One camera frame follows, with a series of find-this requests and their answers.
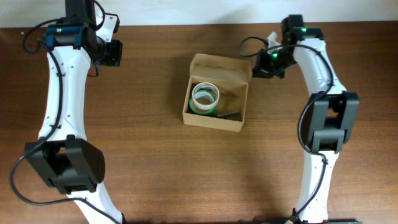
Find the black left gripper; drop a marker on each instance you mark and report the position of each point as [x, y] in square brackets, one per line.
[115, 53]

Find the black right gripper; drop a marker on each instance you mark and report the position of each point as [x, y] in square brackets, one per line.
[261, 71]

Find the white black permanent marker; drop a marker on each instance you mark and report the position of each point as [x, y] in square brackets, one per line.
[227, 114]

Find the cardboard box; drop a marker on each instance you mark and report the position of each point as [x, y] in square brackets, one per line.
[232, 77]

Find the beige masking tape roll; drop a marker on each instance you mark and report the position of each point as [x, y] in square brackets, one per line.
[209, 87]

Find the green tape roll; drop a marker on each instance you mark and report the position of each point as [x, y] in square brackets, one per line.
[211, 109]

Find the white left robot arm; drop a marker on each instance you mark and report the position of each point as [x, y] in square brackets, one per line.
[62, 155]

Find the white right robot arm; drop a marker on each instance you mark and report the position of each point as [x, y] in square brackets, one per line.
[327, 120]

